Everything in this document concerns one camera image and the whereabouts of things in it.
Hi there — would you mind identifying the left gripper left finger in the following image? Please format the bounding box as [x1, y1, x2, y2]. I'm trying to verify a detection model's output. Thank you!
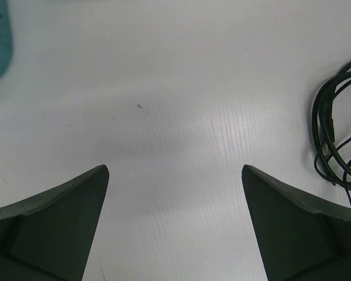
[0, 165, 109, 280]

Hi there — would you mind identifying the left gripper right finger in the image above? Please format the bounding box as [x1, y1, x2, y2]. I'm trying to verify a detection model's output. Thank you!
[242, 165, 351, 280]

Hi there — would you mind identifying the black cable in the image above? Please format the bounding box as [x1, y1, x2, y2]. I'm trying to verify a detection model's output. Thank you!
[312, 56, 351, 210]

